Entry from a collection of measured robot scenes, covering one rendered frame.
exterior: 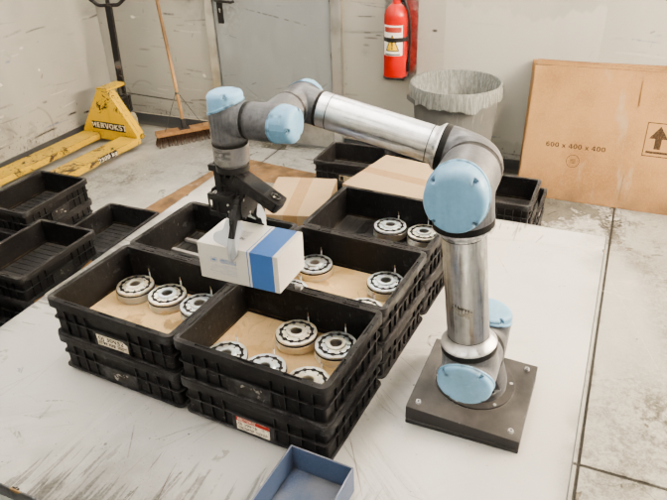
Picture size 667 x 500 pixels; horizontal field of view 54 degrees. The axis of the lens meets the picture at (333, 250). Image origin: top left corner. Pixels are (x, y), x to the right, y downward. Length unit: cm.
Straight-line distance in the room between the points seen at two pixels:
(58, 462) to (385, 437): 74
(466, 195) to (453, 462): 64
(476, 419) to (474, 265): 45
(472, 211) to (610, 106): 314
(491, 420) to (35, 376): 117
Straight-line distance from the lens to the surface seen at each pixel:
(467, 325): 131
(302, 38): 481
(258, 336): 165
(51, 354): 198
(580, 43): 434
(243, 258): 141
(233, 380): 148
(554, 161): 429
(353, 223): 213
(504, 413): 159
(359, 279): 184
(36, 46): 541
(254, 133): 129
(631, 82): 422
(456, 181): 113
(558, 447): 160
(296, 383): 136
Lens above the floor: 183
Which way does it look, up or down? 30 degrees down
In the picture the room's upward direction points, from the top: 2 degrees counter-clockwise
